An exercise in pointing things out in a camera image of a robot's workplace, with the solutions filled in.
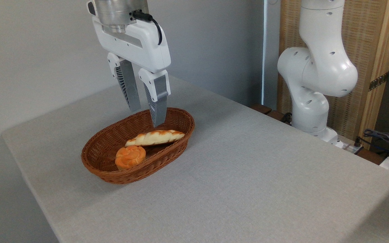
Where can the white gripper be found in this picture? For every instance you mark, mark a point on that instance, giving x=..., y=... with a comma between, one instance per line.
x=140, y=45

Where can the long braided bread loaf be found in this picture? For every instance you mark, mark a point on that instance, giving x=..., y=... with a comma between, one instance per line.
x=157, y=136

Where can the round orange bread roll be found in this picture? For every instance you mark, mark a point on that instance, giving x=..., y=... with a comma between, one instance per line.
x=130, y=157

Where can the brown oval wicker basket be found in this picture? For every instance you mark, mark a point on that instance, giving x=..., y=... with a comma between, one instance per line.
x=106, y=168

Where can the metal screen hinge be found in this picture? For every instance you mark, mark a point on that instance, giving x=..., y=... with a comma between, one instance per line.
x=378, y=81

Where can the white vertical wall trim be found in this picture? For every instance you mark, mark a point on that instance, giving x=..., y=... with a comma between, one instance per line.
x=265, y=50

